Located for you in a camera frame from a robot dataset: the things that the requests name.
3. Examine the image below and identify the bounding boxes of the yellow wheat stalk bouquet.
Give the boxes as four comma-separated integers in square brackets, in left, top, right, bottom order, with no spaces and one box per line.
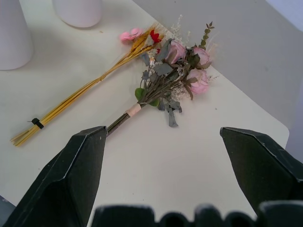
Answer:
[9,23,165,147]

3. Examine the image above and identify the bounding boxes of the pink rose bouquet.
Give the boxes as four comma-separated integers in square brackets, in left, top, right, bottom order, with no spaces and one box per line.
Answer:
[106,14,221,137]

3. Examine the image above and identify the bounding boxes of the wide white vase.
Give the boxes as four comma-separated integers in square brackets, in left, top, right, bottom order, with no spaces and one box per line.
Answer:
[52,0,103,28]

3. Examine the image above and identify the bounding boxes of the tall white vase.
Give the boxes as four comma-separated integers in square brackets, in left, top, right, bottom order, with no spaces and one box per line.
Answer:
[0,0,33,71]

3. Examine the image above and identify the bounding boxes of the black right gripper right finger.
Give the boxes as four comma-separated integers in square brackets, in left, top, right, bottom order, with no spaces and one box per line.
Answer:
[219,127,303,219]

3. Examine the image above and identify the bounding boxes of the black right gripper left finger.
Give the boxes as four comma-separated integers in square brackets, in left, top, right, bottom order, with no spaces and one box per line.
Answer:
[2,125,108,227]

